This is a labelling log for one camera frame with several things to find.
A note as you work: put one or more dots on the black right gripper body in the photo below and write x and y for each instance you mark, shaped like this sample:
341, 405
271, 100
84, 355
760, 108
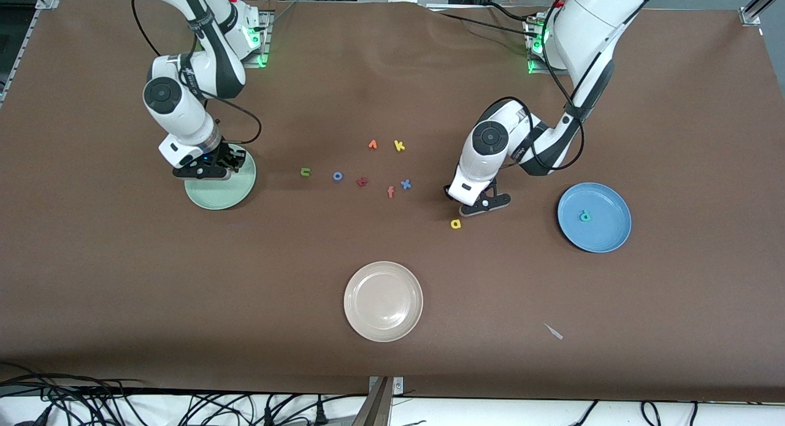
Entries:
224, 156

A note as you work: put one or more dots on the teal foam letter p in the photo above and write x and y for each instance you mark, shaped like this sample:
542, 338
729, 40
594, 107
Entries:
585, 216

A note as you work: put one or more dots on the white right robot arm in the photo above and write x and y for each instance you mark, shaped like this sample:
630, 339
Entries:
178, 107

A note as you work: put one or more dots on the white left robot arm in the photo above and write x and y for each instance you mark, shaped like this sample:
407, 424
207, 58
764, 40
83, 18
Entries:
589, 21

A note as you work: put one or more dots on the green plate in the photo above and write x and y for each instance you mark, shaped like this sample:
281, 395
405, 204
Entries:
227, 193

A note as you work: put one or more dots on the yellow foam letter k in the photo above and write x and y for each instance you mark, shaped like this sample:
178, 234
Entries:
398, 146

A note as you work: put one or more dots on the blue plate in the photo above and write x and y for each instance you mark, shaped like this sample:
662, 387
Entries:
607, 230

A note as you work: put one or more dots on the small grey tape scrap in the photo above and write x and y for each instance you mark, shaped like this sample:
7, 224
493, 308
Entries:
554, 331

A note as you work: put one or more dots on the beige plate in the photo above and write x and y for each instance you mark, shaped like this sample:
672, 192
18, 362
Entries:
383, 301

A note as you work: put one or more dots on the black power plug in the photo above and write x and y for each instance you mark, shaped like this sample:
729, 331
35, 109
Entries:
319, 415
268, 417

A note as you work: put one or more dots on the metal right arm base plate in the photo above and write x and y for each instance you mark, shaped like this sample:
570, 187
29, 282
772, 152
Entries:
265, 46

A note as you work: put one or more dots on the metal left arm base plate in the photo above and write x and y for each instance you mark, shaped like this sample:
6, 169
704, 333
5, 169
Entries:
536, 70

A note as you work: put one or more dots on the aluminium table frame rail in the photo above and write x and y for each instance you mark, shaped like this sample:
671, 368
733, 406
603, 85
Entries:
48, 0

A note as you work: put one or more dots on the metal table bracket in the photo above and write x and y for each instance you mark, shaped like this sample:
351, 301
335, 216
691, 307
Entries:
381, 407

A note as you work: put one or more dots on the aluminium frame profile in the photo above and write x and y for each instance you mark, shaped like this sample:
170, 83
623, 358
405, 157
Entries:
754, 12

